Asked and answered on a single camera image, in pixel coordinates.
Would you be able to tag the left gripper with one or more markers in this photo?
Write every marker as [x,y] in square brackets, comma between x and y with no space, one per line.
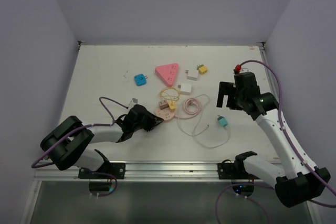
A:
[153,121]

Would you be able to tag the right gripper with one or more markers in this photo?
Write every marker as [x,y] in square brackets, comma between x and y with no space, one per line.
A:
[226,88]

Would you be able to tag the pink round socket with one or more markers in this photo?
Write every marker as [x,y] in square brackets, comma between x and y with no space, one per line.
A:
[166,114]

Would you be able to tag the brown pink plug adapter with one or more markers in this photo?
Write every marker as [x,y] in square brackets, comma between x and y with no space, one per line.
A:
[163,104]

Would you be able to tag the small yellow plug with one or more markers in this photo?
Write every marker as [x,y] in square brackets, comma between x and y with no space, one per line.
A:
[172,106]

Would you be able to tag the yellow plug adapter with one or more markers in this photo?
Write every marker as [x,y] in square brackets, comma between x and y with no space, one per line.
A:
[202,69]

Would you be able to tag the teal plug adapter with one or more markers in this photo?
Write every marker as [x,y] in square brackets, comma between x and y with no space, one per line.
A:
[222,121]

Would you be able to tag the white charger plug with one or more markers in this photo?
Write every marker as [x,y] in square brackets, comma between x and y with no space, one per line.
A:
[185,88]
[192,74]

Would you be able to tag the blue plug adapter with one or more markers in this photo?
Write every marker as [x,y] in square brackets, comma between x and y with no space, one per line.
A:
[140,79]

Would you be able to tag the pink triangular power strip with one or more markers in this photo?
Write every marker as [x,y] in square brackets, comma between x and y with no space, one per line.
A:
[167,73]

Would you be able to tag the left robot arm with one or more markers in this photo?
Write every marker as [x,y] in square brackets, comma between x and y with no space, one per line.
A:
[67,145]

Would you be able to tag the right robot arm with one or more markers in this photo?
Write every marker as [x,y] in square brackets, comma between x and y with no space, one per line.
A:
[299,179]

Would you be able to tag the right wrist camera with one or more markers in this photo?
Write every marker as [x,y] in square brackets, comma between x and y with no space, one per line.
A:
[239,69]

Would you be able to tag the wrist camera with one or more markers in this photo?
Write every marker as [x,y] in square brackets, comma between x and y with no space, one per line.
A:
[239,69]
[133,102]

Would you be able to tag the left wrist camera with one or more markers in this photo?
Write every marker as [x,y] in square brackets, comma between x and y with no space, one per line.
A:
[133,102]

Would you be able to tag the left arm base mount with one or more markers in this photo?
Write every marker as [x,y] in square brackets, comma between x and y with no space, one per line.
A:
[113,170]

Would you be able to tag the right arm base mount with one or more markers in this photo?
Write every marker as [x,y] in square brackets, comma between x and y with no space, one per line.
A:
[228,169]

